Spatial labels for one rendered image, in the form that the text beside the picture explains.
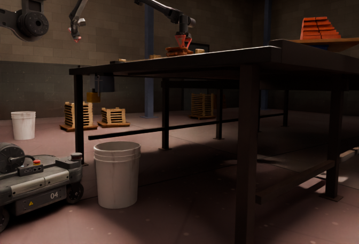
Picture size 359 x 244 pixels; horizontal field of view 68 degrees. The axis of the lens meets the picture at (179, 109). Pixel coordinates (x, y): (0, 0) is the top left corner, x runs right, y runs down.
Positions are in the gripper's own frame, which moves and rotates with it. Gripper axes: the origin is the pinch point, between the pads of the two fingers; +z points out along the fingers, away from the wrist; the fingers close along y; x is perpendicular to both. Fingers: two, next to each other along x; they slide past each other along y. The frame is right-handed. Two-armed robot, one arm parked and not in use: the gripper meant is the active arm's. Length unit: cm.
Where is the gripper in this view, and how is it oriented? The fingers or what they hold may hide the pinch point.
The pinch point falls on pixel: (183, 47)
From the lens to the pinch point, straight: 174.8
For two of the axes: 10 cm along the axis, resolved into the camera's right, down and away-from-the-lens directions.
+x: -9.4, -0.3, 3.5
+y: 3.5, -0.7, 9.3
